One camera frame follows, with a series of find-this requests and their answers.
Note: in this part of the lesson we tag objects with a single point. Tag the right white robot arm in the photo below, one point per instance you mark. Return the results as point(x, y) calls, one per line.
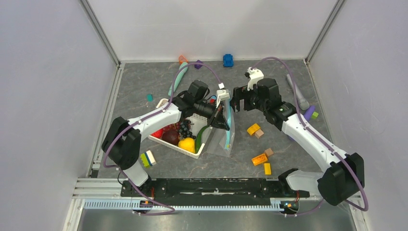
point(342, 175)

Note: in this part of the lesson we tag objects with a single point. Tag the teal small block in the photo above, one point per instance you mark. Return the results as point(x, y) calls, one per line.
point(149, 97)

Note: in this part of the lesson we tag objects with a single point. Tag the blue toy car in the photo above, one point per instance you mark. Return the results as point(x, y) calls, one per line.
point(228, 60)

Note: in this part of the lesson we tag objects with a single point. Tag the tan wooden cube lower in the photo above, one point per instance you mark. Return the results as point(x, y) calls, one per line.
point(269, 152)

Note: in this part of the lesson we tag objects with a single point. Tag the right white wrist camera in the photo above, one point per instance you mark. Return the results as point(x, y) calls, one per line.
point(254, 75)

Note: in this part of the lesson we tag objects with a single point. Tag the tan wooden cube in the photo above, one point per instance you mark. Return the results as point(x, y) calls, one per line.
point(259, 133)
point(269, 152)

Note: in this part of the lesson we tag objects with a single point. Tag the dark purple grape bunch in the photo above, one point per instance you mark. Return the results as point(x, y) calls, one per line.
point(184, 129)

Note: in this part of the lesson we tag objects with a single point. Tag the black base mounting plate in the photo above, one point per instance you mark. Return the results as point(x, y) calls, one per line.
point(218, 191)

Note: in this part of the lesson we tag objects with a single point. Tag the orange outline block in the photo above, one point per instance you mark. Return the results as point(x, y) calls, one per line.
point(182, 59)

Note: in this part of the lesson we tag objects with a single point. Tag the red strawberry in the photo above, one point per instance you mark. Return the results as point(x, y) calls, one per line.
point(158, 134)

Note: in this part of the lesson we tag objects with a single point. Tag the yellow small brick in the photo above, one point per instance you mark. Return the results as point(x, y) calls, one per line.
point(267, 169)

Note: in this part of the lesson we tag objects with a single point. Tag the tan wooden cube upper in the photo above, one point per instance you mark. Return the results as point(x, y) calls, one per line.
point(259, 133)

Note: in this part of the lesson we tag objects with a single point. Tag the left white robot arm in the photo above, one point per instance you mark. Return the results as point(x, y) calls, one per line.
point(123, 139)

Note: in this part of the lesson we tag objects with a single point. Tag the clear zip top bag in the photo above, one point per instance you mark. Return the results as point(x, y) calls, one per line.
point(221, 141)

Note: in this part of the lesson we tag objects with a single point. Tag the dark red apple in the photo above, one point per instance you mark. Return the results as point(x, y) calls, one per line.
point(171, 136)

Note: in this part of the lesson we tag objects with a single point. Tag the red grape bunch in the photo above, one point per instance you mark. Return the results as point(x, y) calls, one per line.
point(171, 127)

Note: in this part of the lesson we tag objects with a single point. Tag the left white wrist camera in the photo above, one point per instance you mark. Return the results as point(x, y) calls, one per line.
point(222, 94)

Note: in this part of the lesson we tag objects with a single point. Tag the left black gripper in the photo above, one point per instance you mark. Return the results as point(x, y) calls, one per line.
point(222, 124)

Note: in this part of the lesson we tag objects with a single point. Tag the purple cube block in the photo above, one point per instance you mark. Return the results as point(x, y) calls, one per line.
point(198, 64)

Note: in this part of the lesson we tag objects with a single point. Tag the lime green small cube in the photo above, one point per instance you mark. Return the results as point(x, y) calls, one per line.
point(314, 115)

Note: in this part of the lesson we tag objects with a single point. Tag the yellow lemon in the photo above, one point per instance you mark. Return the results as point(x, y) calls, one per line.
point(187, 144)

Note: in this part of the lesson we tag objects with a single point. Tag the purple toy cylinder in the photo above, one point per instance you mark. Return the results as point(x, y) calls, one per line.
point(309, 112)

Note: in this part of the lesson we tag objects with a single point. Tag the yellow rounded brick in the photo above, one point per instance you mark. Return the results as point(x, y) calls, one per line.
point(253, 129)

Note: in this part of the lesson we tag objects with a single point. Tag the white perforated plastic basket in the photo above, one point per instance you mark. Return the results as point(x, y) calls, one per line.
point(198, 122)

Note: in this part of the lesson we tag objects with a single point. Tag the green blue white block stack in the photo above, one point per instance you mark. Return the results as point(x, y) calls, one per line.
point(148, 159)

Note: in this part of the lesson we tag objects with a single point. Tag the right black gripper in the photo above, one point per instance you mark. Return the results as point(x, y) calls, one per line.
point(239, 94)

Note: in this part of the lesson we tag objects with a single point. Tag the orange translucent brick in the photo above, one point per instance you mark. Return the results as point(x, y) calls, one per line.
point(260, 159)

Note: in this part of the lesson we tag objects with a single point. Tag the green cucumber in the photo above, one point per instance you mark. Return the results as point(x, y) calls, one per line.
point(198, 140)

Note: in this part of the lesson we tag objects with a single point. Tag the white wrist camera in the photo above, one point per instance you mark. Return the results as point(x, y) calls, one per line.
point(222, 94)
point(254, 75)

